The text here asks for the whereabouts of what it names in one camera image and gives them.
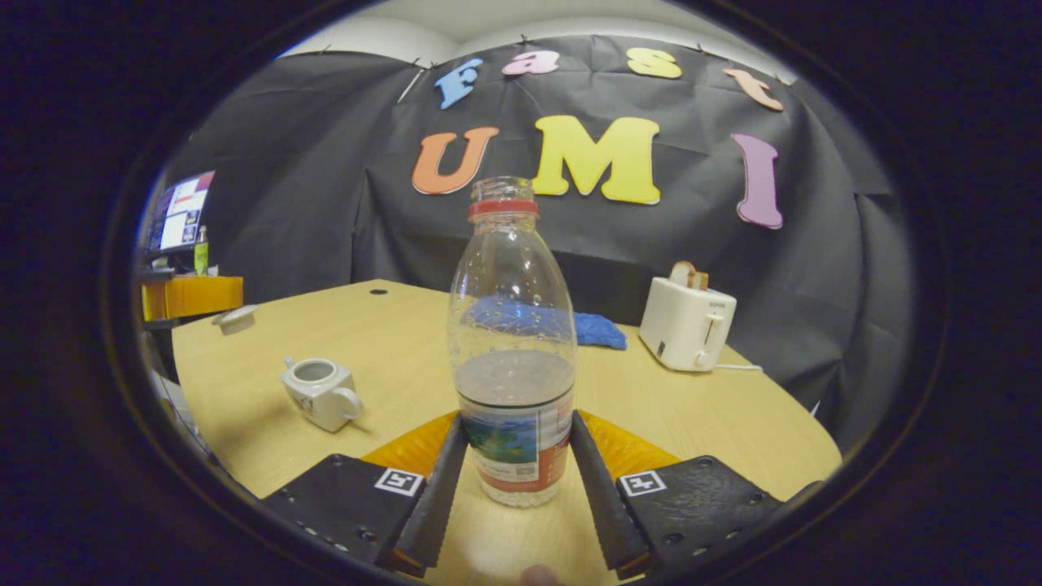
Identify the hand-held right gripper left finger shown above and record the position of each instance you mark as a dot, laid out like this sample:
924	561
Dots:
440	496

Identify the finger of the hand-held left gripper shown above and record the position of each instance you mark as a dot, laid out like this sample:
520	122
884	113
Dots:
203	297

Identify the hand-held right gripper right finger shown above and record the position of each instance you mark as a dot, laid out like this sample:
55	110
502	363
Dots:
602	496

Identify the white teacup lid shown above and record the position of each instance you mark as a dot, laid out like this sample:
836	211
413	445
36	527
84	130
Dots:
238	319

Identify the clear plastic water bottle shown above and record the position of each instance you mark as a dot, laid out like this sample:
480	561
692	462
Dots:
511	391

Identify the white ceramic teacup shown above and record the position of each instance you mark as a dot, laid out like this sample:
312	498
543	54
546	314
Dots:
321	403

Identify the green drink bottle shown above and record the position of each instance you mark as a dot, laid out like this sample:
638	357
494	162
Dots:
201	256

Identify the computer monitor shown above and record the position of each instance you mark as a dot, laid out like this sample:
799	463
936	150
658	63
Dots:
183	213

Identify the black backdrop cloth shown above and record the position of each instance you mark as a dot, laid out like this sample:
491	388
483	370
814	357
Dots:
309	187

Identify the blue cloth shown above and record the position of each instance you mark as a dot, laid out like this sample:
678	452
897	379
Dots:
602	332

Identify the white toaster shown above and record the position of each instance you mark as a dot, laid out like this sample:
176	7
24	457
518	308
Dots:
684	330

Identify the pale toast slice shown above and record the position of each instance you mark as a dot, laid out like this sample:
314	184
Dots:
680	275

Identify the brown toast slice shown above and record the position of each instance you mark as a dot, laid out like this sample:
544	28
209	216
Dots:
701	282

